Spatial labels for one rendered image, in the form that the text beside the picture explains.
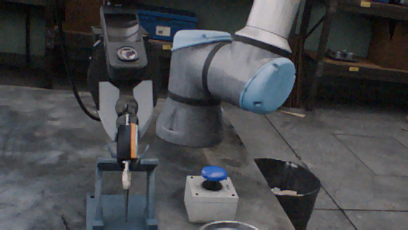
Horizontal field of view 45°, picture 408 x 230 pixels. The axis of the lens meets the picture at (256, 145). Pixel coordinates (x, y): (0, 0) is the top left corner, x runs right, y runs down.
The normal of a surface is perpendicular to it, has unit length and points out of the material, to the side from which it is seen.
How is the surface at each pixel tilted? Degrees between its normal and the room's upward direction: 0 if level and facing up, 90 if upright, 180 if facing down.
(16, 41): 90
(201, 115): 72
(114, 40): 31
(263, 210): 0
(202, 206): 90
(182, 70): 92
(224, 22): 90
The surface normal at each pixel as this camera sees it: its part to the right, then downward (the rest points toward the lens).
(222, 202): 0.25, 0.39
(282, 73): 0.75, 0.46
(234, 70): -0.51, -0.07
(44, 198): 0.17, -0.92
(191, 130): 0.18, 0.08
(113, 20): 0.24, -0.59
